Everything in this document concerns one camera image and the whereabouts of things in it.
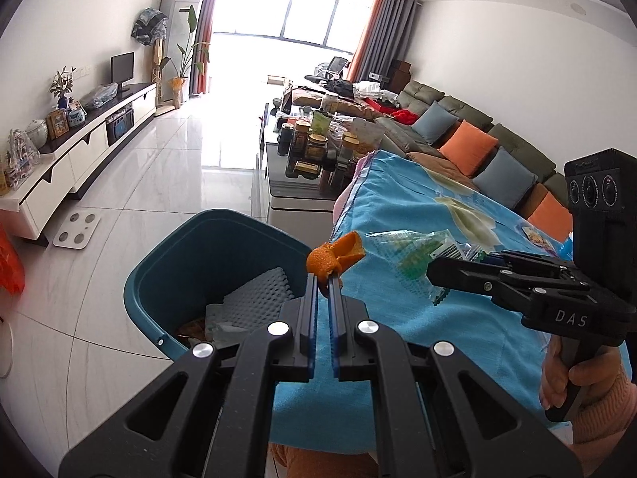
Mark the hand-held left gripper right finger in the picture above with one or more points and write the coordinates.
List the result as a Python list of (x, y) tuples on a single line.
[(336, 333)]

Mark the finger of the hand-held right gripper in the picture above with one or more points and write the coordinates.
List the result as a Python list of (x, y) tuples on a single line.
[(473, 279), (542, 269)]

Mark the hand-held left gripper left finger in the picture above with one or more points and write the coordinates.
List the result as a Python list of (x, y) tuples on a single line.
[(312, 328)]

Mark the white foam net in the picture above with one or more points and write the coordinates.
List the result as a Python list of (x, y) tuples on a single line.
[(259, 294)]

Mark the clear wrapper with green print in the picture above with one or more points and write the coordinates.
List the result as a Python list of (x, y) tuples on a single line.
[(408, 259)]

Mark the orange peel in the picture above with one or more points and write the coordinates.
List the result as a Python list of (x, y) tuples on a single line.
[(338, 254)]

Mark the teal plastic bin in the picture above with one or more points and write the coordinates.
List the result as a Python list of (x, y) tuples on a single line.
[(199, 254)]

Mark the person's right hand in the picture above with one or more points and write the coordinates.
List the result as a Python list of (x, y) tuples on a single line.
[(592, 363)]

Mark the blue cup with white lid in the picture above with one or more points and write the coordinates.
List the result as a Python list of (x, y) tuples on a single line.
[(566, 246)]

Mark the clear nut snack packet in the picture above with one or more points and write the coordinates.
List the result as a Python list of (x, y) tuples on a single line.
[(535, 235)]

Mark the clear striped plastic wrapper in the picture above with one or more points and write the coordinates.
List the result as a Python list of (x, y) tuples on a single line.
[(455, 248)]

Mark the orange cushion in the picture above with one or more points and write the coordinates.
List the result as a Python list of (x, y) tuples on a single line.
[(550, 214), (468, 147)]

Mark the blue floral blanket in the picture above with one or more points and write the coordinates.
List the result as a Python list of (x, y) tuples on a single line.
[(448, 338)]

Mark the grey-blue cushion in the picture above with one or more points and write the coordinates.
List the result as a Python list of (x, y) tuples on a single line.
[(435, 122), (505, 177)]

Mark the person's leg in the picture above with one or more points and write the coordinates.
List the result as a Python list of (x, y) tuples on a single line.
[(318, 463)]

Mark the glass coffee table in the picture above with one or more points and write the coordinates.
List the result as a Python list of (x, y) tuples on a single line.
[(293, 194)]

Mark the pink cloth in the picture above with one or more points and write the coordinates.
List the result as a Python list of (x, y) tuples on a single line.
[(351, 184)]

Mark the red cloth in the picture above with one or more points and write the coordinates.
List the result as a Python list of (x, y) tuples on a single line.
[(405, 117)]

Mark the green sofa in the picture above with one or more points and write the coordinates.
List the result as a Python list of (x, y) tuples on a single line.
[(433, 99)]

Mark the white clothes pile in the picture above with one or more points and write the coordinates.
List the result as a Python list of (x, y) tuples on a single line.
[(368, 90)]

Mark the dark wooden cabinet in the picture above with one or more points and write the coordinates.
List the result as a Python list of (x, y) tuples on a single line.
[(399, 74)]

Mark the brown ottoman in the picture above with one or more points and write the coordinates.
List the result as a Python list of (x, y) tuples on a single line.
[(308, 95)]

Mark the black bag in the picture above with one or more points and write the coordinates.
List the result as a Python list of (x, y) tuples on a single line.
[(339, 86)]

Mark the black office chair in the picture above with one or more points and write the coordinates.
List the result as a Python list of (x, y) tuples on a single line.
[(331, 67)]

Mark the white bathroom scale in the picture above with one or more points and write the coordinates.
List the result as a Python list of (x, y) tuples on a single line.
[(77, 229)]

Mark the grey and orange curtain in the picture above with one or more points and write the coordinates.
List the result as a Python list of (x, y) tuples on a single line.
[(383, 30), (209, 25)]

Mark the white tv cabinet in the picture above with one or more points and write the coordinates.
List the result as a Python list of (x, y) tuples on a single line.
[(84, 154)]

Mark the large-leaf floor plant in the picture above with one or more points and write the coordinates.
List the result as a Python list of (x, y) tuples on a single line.
[(181, 67)]

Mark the orange plastic bag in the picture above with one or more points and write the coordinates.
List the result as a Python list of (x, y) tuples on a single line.
[(11, 264)]

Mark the plastic-wrapped item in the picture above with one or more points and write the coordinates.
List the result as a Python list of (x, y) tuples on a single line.
[(99, 96)]

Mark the blue and white porcelain jar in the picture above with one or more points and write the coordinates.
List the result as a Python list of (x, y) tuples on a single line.
[(77, 115)]

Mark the large window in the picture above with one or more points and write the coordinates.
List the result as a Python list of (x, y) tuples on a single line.
[(298, 10)]

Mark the black monitor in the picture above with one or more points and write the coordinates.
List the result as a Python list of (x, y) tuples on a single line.
[(122, 68)]

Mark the sailboat model in clear cover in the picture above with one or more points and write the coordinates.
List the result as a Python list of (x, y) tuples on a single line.
[(22, 159)]

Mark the white standing air conditioner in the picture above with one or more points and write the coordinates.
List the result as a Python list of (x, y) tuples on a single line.
[(179, 20)]

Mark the white ceramic jar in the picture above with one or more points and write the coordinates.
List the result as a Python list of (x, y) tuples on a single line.
[(36, 133)]

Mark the cloth-covered standing fan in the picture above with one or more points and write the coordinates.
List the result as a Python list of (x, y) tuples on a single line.
[(149, 25)]

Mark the small olive plant in vase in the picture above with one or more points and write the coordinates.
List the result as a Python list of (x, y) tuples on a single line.
[(62, 84)]

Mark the wooden picture frame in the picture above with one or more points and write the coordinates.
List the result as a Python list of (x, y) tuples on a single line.
[(57, 124)]

